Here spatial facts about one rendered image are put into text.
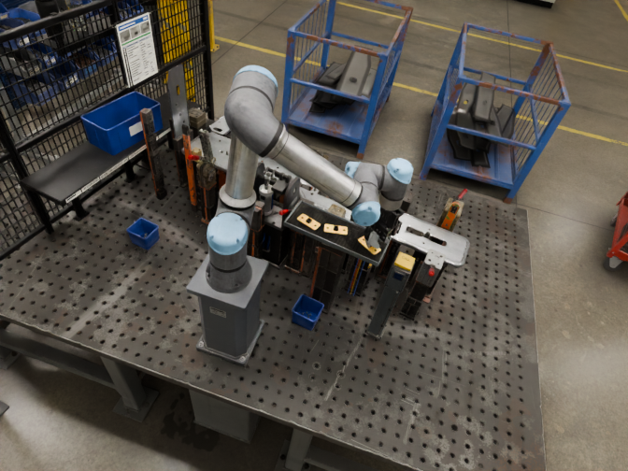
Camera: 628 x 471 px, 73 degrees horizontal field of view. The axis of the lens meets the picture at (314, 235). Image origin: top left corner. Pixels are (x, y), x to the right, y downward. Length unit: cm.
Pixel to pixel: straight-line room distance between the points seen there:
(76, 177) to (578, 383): 291
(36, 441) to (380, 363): 165
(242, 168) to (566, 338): 255
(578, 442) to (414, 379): 133
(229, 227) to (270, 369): 66
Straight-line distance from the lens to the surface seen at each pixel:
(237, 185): 128
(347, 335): 182
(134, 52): 229
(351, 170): 123
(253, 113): 101
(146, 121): 205
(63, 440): 251
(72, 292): 204
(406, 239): 181
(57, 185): 199
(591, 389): 314
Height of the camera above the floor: 224
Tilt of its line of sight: 46 degrees down
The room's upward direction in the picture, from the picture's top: 10 degrees clockwise
